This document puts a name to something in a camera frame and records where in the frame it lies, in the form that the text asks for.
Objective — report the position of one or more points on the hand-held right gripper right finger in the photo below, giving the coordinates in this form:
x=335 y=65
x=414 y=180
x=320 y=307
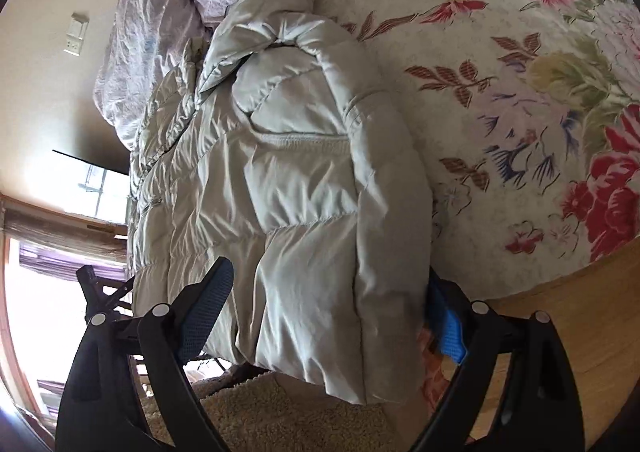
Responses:
x=448 y=329

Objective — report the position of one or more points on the white puffer jacket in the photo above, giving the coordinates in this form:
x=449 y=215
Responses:
x=280 y=192

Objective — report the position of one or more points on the window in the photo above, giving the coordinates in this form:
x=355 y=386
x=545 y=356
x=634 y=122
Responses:
x=45 y=322

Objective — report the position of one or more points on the floral bedsheet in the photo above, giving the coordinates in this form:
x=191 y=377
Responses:
x=500 y=97

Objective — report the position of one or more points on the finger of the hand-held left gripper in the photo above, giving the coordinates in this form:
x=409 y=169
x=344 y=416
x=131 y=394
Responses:
x=95 y=289

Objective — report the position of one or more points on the white wall socket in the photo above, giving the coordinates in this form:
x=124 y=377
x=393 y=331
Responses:
x=73 y=44

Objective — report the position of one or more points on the purple curtain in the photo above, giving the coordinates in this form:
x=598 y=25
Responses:
x=60 y=257

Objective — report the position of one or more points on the beige fluffy rug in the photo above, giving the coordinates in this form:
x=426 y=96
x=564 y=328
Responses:
x=280 y=417

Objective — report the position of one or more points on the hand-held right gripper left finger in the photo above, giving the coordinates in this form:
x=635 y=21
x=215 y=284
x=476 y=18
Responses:
x=209 y=304

